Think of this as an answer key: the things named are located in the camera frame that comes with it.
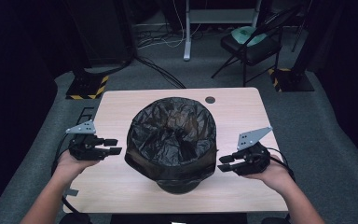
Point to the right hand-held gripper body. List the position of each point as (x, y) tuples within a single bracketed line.
[(251, 158)]

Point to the black folding chair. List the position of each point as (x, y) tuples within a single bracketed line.
[(248, 53)]

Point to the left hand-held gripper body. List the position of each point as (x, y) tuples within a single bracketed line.
[(85, 146)]

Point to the black equipment cabinet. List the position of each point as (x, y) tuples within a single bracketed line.
[(102, 31)]

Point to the black plastic garbage bag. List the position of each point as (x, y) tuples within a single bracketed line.
[(171, 137)]

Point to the green seat cushion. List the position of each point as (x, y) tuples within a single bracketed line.
[(248, 35)]

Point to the striped stand base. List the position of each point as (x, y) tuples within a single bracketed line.
[(292, 81), (87, 88)]

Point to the white desk frame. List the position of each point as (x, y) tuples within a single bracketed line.
[(187, 31)]

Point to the person's left hand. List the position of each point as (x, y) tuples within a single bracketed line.
[(70, 166)]

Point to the person's right hand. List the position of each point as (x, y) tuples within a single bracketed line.
[(275, 177)]

